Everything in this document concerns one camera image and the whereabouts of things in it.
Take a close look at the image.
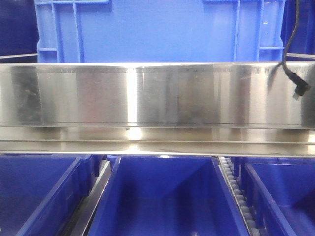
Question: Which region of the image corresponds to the light blue plastic crate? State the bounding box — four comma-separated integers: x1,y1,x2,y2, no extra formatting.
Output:
34,0,285,63

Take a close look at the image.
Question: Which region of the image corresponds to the dark blue bin lower centre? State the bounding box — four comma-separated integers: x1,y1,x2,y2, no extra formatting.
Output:
88,156,248,236

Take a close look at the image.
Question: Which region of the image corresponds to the dark blue bin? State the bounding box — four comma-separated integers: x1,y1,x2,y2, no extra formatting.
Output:
281,0,315,55
0,0,39,56
241,163,315,236
0,157,82,236
88,156,248,236
75,154,103,197

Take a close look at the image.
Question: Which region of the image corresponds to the dark blue bin behind left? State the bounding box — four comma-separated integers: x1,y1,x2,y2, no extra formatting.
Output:
75,154,103,197

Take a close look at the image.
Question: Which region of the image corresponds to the dark blue bin lower left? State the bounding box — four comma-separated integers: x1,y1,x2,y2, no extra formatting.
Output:
0,157,82,236

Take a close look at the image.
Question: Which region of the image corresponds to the roller track right of centre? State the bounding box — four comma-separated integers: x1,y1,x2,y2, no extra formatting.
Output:
217,156,261,236

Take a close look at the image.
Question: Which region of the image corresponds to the dark blue bin lower right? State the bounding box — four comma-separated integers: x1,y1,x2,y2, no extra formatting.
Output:
241,163,315,236

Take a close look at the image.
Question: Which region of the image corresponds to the dark blue bin upper left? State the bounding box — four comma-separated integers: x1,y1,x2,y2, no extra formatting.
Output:
0,0,39,56

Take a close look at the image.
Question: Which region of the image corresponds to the dark blue bin upper right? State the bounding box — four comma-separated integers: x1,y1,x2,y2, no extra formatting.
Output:
281,0,315,55

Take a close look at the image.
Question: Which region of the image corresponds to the stainless steel shelf rail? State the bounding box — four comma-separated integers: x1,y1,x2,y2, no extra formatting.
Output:
0,62,315,157

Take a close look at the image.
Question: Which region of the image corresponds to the metal divider rail left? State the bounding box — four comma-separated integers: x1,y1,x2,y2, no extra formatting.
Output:
61,160,111,236

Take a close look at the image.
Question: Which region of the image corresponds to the black cable with plug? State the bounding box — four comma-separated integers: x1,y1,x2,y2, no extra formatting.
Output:
281,0,311,99

